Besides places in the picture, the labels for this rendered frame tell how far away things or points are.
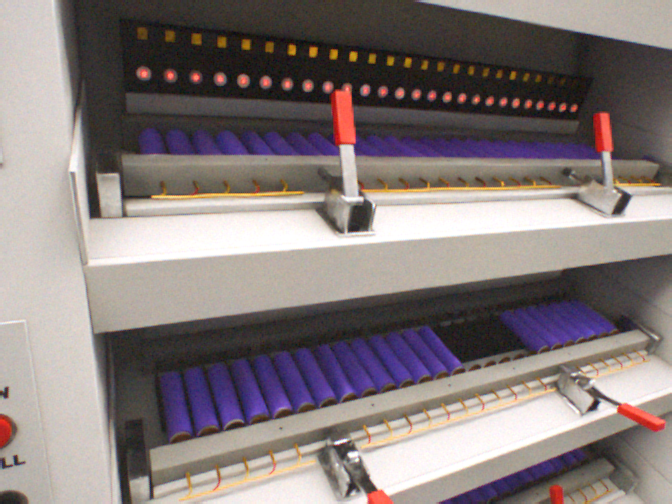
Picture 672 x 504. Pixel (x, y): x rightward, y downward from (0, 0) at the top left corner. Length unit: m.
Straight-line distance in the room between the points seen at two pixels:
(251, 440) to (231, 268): 0.15
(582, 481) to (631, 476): 0.07
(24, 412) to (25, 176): 0.12
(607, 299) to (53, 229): 0.64
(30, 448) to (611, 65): 0.71
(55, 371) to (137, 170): 0.13
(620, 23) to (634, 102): 0.23
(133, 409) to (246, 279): 0.19
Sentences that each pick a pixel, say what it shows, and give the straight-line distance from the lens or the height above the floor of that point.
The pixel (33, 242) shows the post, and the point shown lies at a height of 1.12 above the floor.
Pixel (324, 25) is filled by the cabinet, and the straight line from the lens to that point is 0.51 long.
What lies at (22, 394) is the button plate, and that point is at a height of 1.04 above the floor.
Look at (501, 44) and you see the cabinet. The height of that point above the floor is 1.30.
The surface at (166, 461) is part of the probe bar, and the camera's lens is 0.36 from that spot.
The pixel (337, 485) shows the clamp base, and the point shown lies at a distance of 0.38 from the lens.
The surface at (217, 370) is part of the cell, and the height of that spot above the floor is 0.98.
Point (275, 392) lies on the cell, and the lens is 0.40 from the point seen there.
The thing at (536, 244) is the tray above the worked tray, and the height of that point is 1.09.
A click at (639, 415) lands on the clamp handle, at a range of 0.50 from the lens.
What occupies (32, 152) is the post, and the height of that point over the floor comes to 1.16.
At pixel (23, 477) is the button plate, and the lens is 0.30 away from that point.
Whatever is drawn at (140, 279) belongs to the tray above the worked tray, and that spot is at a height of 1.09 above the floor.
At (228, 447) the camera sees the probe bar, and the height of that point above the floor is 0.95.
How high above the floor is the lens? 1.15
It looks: 12 degrees down
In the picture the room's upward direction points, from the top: straight up
